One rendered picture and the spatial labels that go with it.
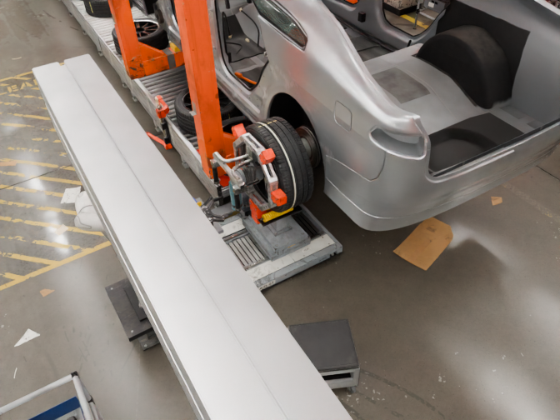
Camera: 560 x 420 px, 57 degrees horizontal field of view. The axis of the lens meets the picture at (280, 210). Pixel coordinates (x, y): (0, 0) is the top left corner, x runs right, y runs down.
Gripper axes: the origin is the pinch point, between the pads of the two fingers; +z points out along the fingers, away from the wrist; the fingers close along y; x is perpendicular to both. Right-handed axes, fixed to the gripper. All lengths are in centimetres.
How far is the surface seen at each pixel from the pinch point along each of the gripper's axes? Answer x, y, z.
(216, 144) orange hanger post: -19, -62, 24
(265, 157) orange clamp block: 32.5, -5.1, 28.4
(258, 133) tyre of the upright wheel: 28, -27, 36
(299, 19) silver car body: 87, -58, 75
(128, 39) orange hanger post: -69, -249, 22
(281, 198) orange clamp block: 12.3, 16.8, 31.3
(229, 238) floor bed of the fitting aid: -82, -14, 16
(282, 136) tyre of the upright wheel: 32, -16, 48
